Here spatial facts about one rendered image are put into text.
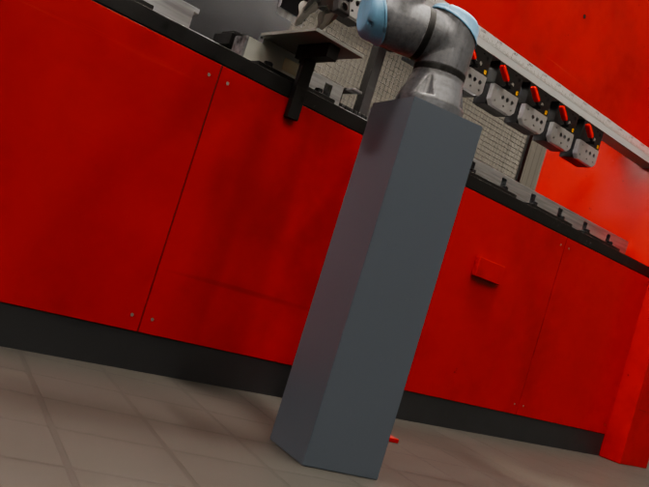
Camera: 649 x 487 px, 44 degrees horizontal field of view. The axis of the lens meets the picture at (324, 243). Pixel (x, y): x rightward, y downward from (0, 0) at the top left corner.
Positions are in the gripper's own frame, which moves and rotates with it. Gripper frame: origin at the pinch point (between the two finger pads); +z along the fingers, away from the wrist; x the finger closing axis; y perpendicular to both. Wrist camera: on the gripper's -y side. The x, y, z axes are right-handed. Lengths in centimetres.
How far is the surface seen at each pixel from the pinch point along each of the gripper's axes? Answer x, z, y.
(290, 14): 0.4, 2.7, 10.9
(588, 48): -139, -38, 40
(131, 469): 63, 26, -132
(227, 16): -7, 30, 53
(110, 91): 52, 27, -29
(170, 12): 38.0, 14.0, -2.5
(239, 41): 14.0, 13.7, 1.2
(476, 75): -79, -10, 16
